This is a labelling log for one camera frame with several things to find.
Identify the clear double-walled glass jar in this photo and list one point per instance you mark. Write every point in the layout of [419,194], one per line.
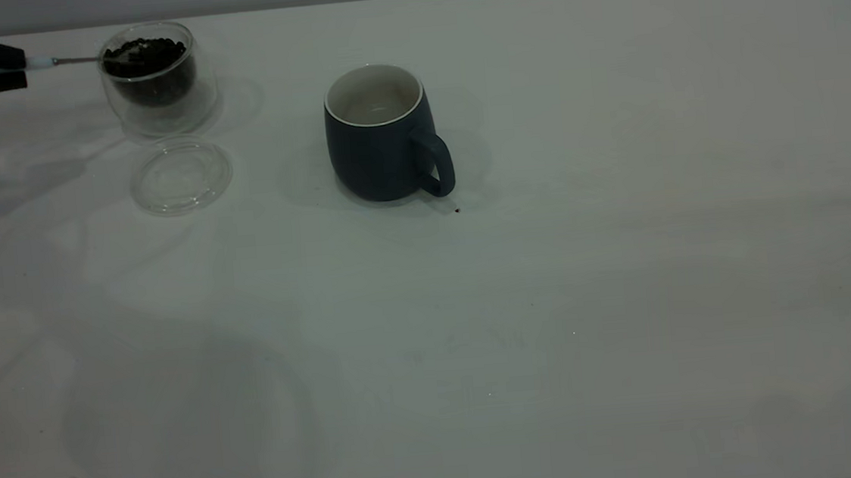
[158,122]

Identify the dark grey ceramic mug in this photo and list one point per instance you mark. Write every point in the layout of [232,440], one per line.
[366,160]

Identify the clear plastic lid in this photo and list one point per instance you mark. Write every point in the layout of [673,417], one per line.
[181,174]

